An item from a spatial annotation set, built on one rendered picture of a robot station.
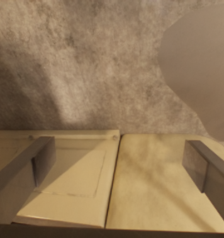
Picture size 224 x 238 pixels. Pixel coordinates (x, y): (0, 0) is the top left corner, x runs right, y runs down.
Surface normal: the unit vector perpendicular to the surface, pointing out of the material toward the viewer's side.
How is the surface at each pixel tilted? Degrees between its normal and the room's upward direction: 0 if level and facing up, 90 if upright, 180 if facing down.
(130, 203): 90
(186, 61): 0
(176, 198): 90
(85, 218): 90
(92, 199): 90
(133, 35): 0
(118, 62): 0
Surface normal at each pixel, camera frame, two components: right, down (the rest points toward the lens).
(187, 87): -0.16, 0.63
